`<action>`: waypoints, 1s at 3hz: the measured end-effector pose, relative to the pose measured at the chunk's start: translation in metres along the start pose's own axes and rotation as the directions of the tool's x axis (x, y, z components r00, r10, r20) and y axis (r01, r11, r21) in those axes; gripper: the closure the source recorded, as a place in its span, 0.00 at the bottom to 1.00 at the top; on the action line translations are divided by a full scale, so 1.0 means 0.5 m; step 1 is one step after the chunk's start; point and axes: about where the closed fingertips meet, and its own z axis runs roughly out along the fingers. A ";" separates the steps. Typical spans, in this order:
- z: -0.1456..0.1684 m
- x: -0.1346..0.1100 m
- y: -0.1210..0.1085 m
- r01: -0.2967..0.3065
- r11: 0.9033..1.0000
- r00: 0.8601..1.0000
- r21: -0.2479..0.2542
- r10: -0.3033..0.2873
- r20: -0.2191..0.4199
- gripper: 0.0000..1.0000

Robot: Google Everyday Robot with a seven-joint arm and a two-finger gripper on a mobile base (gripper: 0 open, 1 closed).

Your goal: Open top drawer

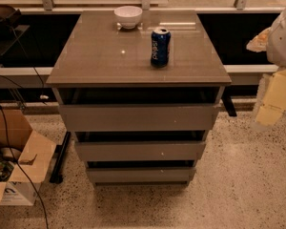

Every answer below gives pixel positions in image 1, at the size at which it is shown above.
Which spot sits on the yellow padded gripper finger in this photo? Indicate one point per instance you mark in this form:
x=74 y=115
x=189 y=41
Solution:
x=270 y=99

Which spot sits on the grey top drawer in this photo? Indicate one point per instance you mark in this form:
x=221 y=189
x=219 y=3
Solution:
x=146 y=117

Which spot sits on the grey drawer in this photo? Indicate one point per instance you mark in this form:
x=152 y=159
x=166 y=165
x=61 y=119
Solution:
x=140 y=146
x=146 y=117
x=148 y=171

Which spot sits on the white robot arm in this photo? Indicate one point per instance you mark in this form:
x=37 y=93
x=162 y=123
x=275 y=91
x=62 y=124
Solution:
x=272 y=41

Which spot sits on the grey drawer cabinet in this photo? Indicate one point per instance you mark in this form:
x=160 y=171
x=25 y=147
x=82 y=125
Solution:
x=103 y=64

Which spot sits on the grey bottom drawer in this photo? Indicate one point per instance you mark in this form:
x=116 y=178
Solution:
x=148 y=171

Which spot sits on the grey middle drawer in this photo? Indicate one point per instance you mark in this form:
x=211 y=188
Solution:
x=140 y=146

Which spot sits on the black leg behind cabinet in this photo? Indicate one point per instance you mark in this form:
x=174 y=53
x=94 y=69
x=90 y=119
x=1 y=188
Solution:
x=228 y=103

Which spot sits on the blue pepsi can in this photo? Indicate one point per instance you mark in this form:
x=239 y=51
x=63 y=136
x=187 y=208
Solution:
x=161 y=38

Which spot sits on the white ceramic bowl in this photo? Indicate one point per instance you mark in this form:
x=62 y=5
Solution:
x=128 y=16

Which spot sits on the black metal table leg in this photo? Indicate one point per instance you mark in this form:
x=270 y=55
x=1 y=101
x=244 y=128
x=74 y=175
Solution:
x=60 y=151

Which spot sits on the dark device on shelf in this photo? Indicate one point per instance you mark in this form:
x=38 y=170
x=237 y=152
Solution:
x=9 y=17

